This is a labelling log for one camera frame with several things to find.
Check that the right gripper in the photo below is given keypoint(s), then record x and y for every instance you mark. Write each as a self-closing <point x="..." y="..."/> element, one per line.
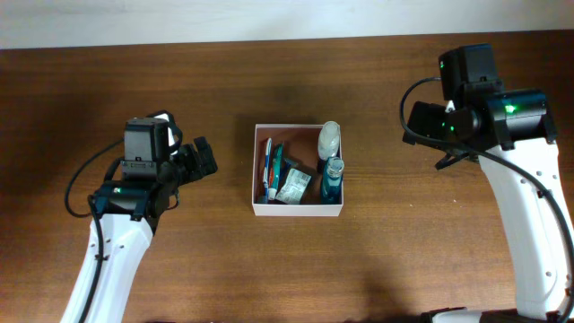
<point x="424" y="119"/>

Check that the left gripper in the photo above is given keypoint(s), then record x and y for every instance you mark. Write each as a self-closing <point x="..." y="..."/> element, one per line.
<point x="194" y="169"/>

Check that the blue white toothbrush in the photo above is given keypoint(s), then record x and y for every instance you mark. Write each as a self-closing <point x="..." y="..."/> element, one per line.
<point x="268" y="151"/>

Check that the green white toothpaste tube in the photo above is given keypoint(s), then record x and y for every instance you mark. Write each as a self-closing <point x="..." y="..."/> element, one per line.
<point x="275" y="172"/>

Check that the blue disposable razor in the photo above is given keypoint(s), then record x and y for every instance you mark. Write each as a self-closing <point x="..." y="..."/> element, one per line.
<point x="288" y="164"/>

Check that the green white soap packet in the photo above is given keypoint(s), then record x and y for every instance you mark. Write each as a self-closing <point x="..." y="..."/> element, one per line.
<point x="294" y="187"/>

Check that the teal mouthwash bottle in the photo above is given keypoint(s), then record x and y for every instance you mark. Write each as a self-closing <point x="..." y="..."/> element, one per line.
<point x="332" y="181"/>

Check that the white spray bottle blue base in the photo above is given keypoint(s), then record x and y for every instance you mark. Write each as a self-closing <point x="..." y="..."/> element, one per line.
<point x="328" y="143"/>

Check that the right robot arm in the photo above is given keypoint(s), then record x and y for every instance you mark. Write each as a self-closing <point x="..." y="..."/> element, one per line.
<point x="512" y="136"/>

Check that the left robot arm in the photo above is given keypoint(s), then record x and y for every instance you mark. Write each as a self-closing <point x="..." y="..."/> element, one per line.
<point x="125" y="210"/>

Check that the white cardboard box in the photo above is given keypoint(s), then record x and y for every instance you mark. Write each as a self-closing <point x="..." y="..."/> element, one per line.
<point x="300" y="144"/>

